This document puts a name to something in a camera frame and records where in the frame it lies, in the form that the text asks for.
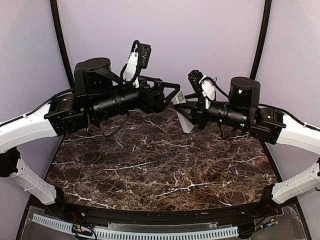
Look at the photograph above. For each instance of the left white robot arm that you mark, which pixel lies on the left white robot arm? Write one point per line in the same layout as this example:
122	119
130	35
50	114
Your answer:
99	94

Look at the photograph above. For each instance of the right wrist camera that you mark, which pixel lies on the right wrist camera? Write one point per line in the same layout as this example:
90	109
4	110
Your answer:
204	85

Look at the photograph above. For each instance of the right black frame post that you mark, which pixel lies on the right black frame post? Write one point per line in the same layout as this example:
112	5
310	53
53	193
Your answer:
261	38

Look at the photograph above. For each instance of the blue battery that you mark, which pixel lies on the blue battery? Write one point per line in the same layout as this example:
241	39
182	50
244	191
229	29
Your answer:
232	170

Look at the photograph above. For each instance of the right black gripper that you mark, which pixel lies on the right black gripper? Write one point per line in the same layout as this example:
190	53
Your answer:
197	110

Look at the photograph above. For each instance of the left black frame post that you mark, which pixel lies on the left black frame post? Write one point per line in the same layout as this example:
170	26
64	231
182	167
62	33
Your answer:
61	42

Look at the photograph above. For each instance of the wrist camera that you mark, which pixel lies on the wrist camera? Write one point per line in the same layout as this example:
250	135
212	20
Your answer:
138	59
204	85

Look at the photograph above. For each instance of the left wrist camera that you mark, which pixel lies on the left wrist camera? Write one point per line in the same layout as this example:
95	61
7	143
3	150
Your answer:
138	59

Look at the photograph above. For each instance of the black frame post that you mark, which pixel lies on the black frame post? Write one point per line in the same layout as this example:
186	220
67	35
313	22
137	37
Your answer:
61	42
261	38

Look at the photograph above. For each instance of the white cable duct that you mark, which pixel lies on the white cable duct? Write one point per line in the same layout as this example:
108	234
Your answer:
126	232

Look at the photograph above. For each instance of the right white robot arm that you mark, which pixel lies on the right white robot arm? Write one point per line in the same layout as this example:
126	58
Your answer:
243	111

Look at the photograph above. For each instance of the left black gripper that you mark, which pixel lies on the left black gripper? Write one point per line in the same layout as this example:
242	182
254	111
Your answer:
150	106

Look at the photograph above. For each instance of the black front rail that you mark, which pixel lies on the black front rail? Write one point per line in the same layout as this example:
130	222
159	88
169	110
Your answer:
241	214

